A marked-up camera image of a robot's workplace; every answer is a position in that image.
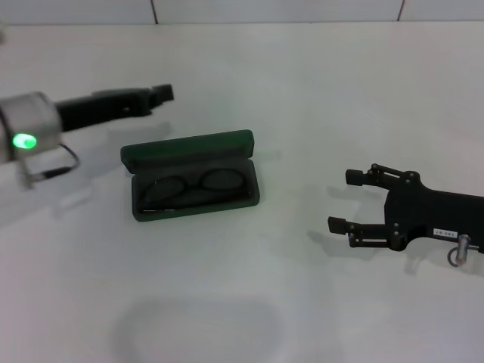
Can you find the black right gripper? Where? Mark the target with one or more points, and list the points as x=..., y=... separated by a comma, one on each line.
x=435, y=211

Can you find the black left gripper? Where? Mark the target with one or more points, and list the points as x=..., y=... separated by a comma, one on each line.
x=106, y=104

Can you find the green glasses case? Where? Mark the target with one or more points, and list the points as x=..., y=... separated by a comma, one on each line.
x=189, y=145

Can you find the black glasses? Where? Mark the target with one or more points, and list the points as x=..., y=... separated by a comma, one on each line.
x=196, y=185

